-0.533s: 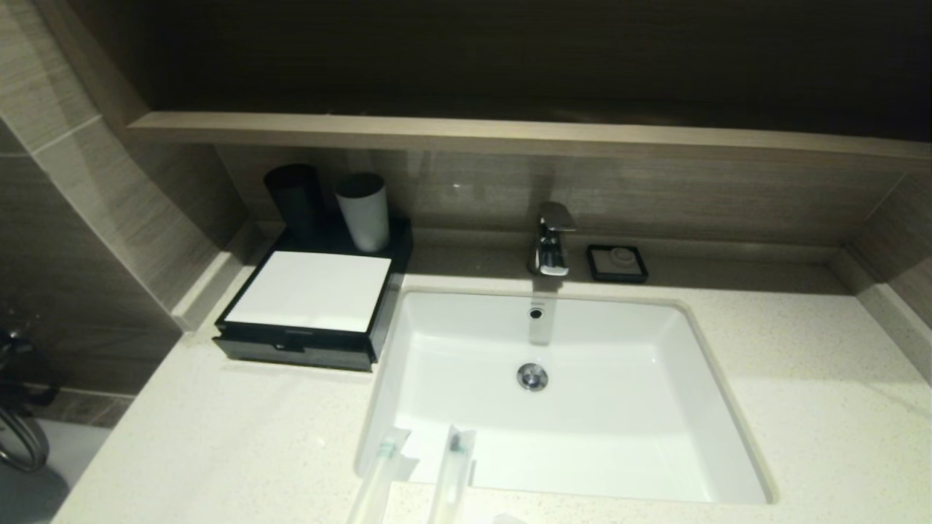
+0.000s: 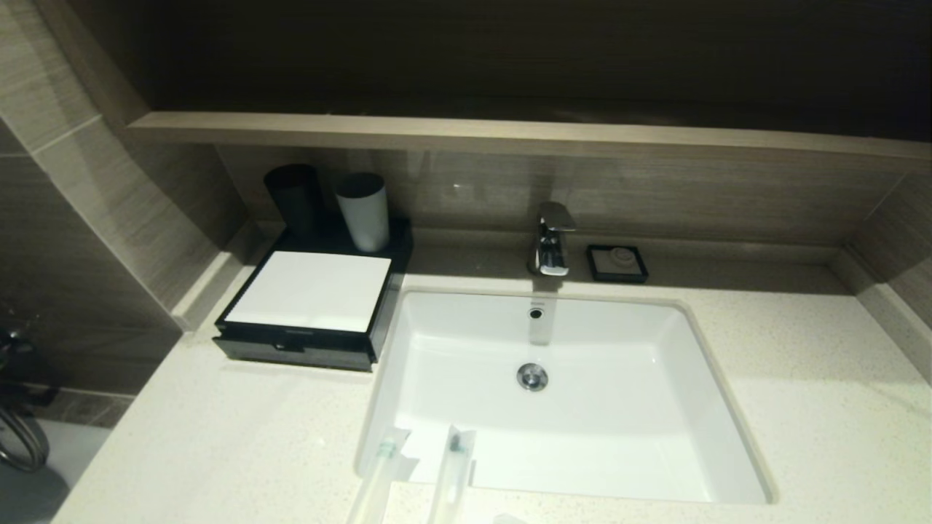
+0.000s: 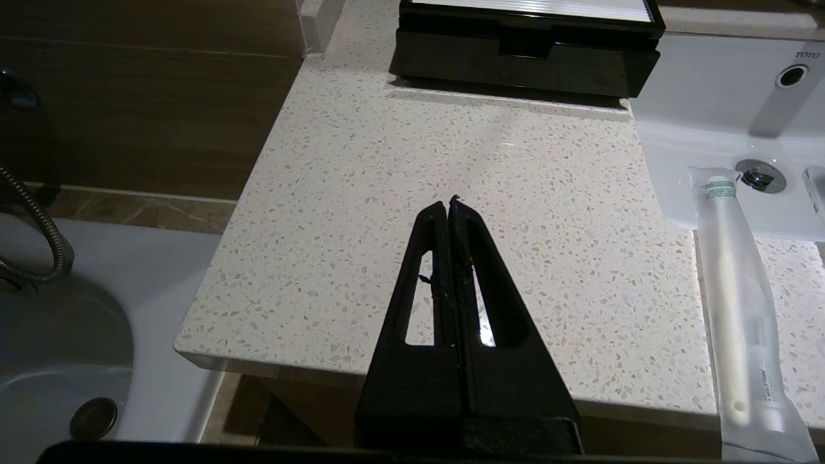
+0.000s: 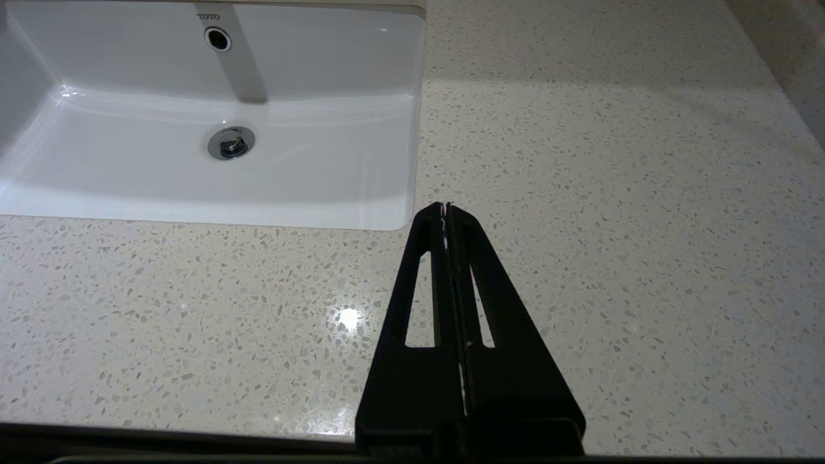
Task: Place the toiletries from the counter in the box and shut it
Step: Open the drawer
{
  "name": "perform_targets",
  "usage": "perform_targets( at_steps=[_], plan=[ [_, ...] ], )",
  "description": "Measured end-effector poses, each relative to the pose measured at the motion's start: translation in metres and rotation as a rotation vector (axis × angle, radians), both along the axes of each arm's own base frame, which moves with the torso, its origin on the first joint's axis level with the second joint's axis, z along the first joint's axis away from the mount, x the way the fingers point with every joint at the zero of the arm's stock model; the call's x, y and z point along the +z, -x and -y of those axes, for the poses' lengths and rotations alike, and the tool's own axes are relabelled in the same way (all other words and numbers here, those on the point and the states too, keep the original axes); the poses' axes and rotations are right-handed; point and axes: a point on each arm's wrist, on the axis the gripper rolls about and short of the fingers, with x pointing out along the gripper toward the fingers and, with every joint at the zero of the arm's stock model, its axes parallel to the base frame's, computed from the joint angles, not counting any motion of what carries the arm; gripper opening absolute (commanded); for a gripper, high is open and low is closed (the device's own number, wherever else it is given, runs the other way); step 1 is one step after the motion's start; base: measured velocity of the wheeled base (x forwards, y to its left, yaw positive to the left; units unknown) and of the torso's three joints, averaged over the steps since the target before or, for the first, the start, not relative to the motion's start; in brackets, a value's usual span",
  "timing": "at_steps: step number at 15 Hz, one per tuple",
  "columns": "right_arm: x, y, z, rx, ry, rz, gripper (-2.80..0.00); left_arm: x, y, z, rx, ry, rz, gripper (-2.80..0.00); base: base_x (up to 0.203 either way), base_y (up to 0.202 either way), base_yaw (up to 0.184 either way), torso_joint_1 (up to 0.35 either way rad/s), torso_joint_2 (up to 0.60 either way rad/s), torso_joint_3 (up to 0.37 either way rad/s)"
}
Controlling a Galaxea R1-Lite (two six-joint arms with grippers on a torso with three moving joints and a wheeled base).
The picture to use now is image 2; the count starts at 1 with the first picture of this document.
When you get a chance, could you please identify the white sink basin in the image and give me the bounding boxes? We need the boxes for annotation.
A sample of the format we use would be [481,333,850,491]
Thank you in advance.
[355,287,777,507]

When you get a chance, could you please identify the black square soap dish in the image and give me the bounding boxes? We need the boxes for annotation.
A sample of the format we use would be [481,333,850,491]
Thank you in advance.
[586,244,650,285]

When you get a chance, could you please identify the wooden wall shelf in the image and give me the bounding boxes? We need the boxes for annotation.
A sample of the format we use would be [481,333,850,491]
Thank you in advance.
[127,111,932,162]

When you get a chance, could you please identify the chrome faucet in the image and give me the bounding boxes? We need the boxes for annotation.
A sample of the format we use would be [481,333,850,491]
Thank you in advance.
[528,202,577,277]

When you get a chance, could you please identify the toothbrush packet dark bristles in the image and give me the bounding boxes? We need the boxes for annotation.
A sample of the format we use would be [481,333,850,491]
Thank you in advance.
[426,426,478,524]

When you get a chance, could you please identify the black cup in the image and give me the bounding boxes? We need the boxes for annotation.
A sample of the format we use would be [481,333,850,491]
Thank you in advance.
[264,164,325,238]

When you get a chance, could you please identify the dark hose fixture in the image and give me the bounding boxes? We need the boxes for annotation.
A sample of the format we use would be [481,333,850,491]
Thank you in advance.
[0,320,59,474]

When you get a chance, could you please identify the white packet green print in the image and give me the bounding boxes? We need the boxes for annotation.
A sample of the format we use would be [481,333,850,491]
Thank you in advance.
[346,429,420,524]

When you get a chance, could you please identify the black storage box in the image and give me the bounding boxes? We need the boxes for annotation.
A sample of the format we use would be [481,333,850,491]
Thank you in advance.
[213,218,414,365]

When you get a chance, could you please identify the white cup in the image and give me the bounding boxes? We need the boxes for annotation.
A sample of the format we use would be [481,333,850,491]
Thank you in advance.
[335,172,391,253]

